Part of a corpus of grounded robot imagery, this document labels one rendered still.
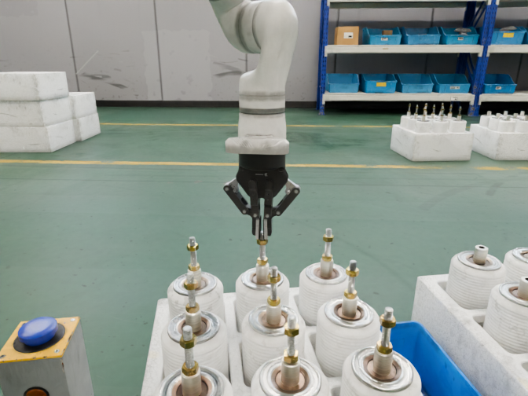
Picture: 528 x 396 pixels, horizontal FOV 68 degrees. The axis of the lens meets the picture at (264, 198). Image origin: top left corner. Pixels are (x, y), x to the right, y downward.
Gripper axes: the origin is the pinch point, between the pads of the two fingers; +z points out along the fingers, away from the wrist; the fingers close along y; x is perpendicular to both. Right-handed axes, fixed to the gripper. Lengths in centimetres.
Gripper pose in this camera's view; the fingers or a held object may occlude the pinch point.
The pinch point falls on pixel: (262, 227)
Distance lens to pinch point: 66.5
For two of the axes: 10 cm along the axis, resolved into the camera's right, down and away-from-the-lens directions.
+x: -1.1, 3.3, -9.4
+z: 0.0, 9.4, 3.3
